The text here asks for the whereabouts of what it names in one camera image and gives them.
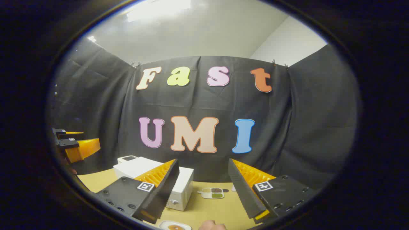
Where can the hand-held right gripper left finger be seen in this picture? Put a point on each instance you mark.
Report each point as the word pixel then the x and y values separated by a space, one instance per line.
pixel 166 188

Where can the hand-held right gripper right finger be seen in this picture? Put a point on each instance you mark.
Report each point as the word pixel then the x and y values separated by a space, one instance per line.
pixel 241 188

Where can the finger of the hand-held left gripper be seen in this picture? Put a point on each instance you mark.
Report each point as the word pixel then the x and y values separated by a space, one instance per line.
pixel 84 148
pixel 68 134

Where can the white microwave oven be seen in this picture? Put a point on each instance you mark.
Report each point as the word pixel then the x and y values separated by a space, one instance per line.
pixel 183 188

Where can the white square plate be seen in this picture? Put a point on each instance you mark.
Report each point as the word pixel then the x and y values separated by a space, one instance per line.
pixel 163 225

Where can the golden bagel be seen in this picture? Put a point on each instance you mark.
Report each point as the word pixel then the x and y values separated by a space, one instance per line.
pixel 175 227

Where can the white divided snack dish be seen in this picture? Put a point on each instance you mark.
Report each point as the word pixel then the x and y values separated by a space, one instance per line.
pixel 212 193

